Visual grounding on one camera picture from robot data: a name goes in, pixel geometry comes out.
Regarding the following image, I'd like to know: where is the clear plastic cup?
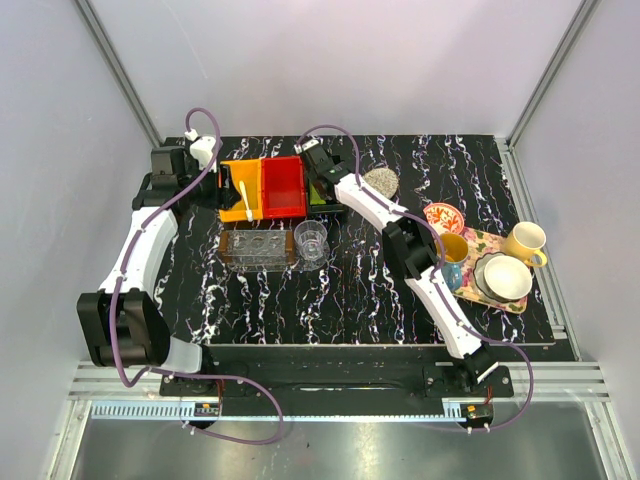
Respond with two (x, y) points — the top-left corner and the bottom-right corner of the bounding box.
(294, 220), (327, 261)

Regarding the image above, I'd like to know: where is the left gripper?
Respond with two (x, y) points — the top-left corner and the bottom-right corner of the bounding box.
(179, 159), (241, 211)

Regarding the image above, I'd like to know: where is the grey speckled soap dish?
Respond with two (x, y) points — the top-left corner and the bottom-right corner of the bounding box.
(363, 167), (399, 199)

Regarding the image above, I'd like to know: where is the white toothbrush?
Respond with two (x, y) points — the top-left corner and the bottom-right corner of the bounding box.
(239, 180), (254, 222)

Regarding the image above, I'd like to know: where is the orange plastic bin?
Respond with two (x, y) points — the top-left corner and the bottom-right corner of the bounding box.
(219, 159), (264, 223)

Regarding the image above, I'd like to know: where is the clear acrylic oval tray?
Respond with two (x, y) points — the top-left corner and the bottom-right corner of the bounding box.
(218, 229), (329, 273)

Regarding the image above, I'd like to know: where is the red plastic bin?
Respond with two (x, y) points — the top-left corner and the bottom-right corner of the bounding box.
(261, 156), (307, 219)

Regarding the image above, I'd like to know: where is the black plastic bin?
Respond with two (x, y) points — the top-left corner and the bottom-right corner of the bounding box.
(304, 167), (346, 216)

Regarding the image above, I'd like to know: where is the blue mug yellow inside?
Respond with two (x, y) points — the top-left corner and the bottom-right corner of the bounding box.
(436, 232), (469, 292)

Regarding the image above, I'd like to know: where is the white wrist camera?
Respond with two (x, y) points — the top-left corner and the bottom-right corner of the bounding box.
(294, 139), (321, 155)
(184, 129), (219, 173)

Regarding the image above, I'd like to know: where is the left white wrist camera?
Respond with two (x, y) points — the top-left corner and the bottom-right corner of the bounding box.
(184, 129), (219, 173)

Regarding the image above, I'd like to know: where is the green toothpaste tube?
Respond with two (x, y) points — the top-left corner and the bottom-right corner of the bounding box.
(309, 185), (325, 206)

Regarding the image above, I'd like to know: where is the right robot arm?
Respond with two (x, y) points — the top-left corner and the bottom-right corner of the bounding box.
(295, 140), (498, 396)

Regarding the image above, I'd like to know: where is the clear acrylic toothbrush holder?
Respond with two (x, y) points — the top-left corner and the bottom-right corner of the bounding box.
(218, 230), (296, 268)

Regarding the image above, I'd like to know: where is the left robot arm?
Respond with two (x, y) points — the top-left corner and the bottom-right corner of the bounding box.
(77, 136), (231, 396)

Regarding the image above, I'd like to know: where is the floral rectangular tray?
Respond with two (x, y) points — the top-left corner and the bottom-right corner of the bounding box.
(453, 227), (527, 314)

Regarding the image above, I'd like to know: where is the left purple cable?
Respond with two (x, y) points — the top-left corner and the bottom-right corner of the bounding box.
(111, 106), (285, 445)

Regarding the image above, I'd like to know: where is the red patterned bowl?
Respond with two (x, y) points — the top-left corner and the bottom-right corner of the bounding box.
(423, 202), (465, 235)

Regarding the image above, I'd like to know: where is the white scalloped bowl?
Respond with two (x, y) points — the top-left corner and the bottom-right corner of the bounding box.
(473, 252), (533, 303)

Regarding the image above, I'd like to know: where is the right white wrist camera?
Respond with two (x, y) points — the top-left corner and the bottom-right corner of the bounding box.
(294, 139), (321, 155)

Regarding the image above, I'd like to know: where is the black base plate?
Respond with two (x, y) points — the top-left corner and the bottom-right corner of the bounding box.
(158, 342), (515, 401)

